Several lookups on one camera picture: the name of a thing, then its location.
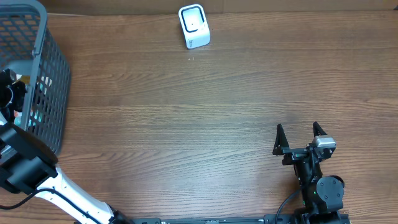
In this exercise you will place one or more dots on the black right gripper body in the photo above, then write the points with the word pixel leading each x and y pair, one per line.
pixel 293 155

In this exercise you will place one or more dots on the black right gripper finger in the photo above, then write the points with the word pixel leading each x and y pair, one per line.
pixel 281 142
pixel 317 130

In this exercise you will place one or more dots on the white barcode scanner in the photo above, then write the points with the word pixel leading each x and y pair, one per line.
pixel 195 27

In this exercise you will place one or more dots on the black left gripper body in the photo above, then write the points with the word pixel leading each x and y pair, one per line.
pixel 13 99

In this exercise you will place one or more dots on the beige brown snack bag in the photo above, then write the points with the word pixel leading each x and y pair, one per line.
pixel 25 79

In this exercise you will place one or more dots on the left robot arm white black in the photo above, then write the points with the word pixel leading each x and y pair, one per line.
pixel 29 166

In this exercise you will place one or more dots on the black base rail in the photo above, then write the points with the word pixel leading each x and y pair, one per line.
pixel 266 219

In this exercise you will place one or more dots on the grey plastic mesh basket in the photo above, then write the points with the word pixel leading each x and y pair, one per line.
pixel 29 49

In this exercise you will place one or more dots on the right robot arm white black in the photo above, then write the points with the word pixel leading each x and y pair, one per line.
pixel 322 196

